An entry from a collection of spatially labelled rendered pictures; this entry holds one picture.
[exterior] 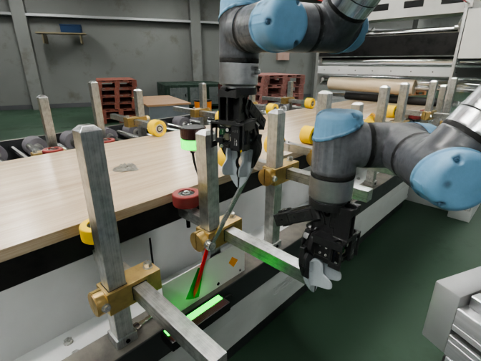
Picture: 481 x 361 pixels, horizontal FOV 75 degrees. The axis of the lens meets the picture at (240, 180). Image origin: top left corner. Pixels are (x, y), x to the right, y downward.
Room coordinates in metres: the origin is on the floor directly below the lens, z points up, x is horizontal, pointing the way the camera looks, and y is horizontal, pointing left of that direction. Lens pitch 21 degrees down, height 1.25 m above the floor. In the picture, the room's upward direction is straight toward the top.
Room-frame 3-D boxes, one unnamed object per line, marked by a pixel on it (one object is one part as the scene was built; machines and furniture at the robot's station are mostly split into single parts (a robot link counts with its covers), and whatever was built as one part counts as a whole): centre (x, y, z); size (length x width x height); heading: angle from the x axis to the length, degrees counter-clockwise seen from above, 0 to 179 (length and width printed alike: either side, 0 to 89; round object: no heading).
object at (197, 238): (0.70, 0.06, 0.85); 0.14 x 0.06 x 0.05; 136
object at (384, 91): (1.40, -0.62, 0.92); 0.04 x 0.04 x 0.48; 46
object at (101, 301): (0.52, 0.23, 0.82); 0.14 x 0.06 x 0.05; 136
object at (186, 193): (0.82, 0.15, 0.85); 0.08 x 0.08 x 0.11
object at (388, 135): (0.49, -0.26, 1.12); 0.11 x 0.11 x 0.08; 87
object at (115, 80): (7.43, 2.85, 0.44); 1.31 x 0.86 x 0.89; 22
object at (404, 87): (1.58, -0.80, 0.92); 0.04 x 0.04 x 0.48; 46
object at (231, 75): (0.63, 0.00, 1.23); 0.08 x 0.08 x 0.05
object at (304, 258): (0.51, -0.13, 0.91); 0.05 x 0.02 x 0.09; 136
